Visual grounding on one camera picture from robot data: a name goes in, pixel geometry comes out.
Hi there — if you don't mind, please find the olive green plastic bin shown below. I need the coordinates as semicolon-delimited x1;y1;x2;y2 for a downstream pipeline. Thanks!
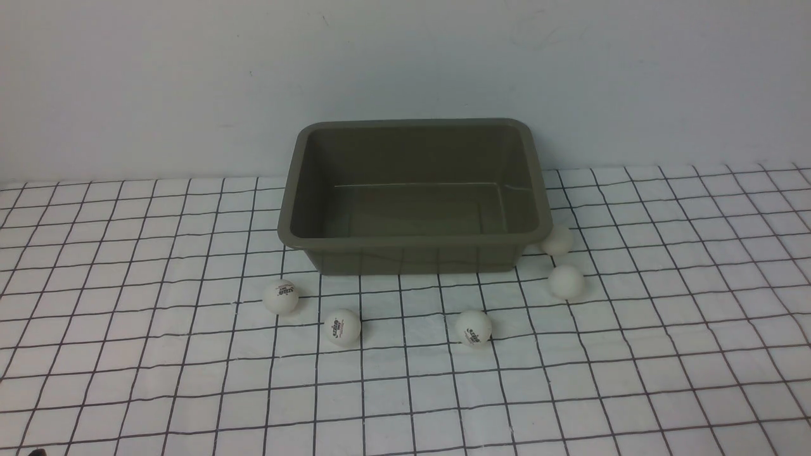
278;118;553;276

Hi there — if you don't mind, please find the white black grid tablecloth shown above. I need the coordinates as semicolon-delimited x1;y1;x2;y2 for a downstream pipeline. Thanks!
1;164;810;455

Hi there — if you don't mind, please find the white ping-pong ball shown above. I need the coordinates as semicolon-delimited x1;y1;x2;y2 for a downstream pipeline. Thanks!
322;308;362;347
263;279;299;315
548;265;586;300
539;225;574;257
454;310;493;348

